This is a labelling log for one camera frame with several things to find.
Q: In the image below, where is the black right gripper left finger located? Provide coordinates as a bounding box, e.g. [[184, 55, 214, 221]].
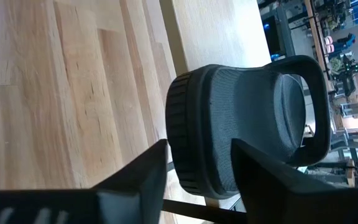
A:
[[0, 139, 169, 224]]

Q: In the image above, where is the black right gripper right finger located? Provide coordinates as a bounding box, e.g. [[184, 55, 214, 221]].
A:
[[231, 138, 358, 224]]

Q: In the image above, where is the black rubber slide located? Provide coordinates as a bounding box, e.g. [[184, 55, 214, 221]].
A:
[[165, 55, 333, 200]]

